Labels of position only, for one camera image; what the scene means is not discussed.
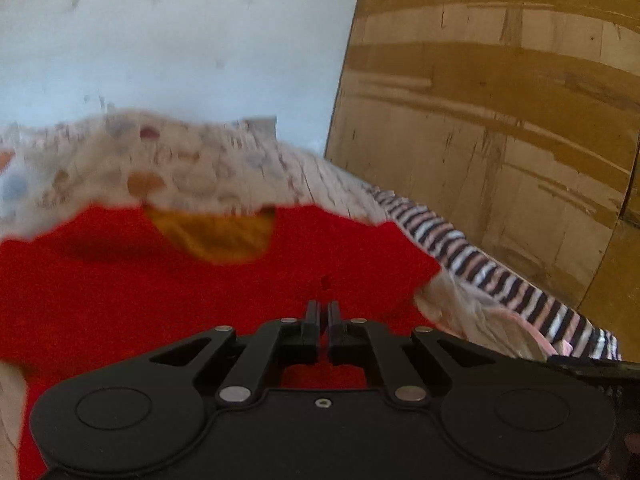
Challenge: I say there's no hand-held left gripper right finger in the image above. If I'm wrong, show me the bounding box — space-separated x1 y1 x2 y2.
327 301 497 403

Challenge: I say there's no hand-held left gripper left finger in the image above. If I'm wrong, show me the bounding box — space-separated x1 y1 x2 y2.
150 300 321 406

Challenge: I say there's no red knitted sweater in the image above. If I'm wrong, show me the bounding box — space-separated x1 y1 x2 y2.
0 200 444 480

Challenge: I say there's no pink printed sheet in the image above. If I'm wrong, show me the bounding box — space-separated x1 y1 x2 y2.
500 307 573 358

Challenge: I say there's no striped bed cloth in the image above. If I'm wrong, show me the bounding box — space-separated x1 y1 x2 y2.
365 185 623 361

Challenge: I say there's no grey pillow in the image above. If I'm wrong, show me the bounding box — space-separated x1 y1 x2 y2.
244 117 279 141

